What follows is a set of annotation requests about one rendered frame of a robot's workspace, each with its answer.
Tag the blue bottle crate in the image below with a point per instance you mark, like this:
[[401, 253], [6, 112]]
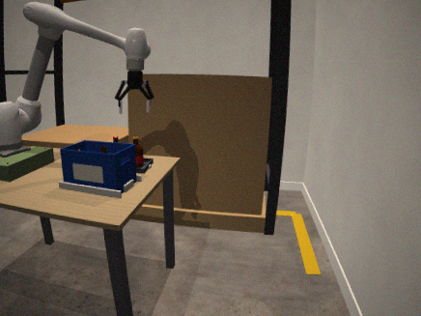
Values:
[[90, 167]]

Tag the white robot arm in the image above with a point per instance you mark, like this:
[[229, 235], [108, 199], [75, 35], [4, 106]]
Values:
[[14, 123]]

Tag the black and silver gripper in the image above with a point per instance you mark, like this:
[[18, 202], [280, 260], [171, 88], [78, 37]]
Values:
[[134, 83]]

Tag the brown bottle with yellow cap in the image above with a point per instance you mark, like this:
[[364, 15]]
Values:
[[138, 153]]

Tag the white flat rail with screws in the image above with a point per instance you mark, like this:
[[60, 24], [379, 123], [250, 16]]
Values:
[[99, 190]]

